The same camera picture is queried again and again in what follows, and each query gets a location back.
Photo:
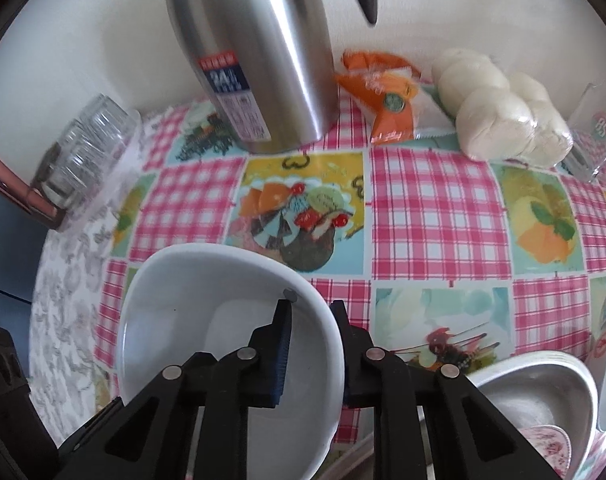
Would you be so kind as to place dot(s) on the floral rim white plate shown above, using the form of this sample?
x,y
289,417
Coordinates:
x,y
545,452

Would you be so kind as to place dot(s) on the plain white bowl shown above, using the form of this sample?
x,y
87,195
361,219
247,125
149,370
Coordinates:
x,y
183,310

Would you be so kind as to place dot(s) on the stainless steel thermos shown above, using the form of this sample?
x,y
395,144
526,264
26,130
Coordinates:
x,y
263,35

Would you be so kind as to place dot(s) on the clear glass jar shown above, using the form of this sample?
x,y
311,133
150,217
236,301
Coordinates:
x,y
88,150

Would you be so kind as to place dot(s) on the large stainless steel bowl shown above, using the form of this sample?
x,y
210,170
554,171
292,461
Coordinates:
x,y
528,395

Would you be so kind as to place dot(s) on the bag of steamed buns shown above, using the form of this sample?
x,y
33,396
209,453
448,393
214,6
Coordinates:
x,y
498,110

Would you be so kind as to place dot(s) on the pink brown frame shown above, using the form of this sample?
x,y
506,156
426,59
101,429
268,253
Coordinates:
x,y
13,185

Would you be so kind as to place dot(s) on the orange snack packet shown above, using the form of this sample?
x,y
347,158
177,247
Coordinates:
x,y
388,105

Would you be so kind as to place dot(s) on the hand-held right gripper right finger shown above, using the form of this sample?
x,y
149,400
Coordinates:
x,y
353,360

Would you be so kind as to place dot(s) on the pink checkered tablecloth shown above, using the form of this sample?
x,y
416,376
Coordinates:
x,y
433,210

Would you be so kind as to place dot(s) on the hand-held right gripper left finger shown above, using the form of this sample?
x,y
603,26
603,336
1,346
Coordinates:
x,y
283,355

